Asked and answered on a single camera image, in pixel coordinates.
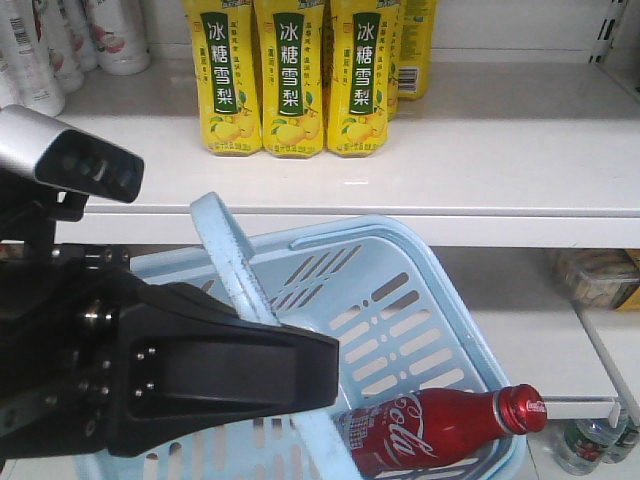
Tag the white metal shelving unit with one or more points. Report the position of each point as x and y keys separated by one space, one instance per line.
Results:
x=527 y=139

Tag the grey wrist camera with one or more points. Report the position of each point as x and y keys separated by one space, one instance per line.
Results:
x=50 y=152

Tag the yellow pear drink bottle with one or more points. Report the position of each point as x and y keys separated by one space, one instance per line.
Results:
x=228 y=101
x=292 y=106
x=358 y=116

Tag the yellow pear drink bottle right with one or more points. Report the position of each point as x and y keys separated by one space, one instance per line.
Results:
x=358 y=116

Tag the light blue plastic basket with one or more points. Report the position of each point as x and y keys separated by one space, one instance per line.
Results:
x=369 y=282

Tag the yellow pear drink bottle middle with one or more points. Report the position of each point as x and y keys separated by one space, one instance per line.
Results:
x=292 y=106

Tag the yellow pear drink bottle left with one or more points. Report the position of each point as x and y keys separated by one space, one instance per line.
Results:
x=228 y=101

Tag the red coca-cola bottle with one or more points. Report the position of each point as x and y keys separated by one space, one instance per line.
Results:
x=437 y=427

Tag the clear plastic snack tub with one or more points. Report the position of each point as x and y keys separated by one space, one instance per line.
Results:
x=604 y=278

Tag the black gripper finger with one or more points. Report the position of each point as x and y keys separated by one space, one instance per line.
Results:
x=185 y=362

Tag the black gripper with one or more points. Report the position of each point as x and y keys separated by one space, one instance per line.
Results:
x=59 y=310

